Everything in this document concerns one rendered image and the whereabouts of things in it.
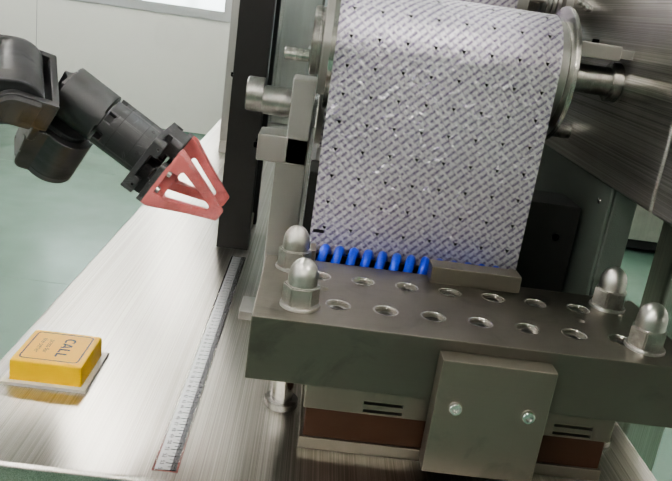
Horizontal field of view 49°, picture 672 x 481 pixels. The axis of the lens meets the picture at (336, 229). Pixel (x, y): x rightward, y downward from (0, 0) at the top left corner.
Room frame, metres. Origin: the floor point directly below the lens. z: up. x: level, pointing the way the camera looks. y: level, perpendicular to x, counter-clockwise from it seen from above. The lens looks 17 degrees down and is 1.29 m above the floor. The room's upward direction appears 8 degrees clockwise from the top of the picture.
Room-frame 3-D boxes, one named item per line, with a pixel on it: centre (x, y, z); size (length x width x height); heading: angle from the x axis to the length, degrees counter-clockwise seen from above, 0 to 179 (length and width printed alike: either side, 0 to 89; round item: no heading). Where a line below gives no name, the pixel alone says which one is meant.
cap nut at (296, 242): (0.71, 0.04, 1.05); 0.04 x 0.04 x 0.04
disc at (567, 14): (0.85, -0.22, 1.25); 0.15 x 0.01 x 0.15; 3
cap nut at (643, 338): (0.63, -0.30, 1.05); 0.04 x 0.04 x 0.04
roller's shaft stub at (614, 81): (0.85, -0.25, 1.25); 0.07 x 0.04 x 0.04; 93
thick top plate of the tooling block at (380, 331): (0.67, -0.13, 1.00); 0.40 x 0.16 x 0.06; 93
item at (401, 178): (0.78, -0.09, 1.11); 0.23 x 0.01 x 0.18; 93
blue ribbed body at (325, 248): (0.76, -0.09, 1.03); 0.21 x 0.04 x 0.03; 93
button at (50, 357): (0.66, 0.26, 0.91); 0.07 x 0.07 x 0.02; 3
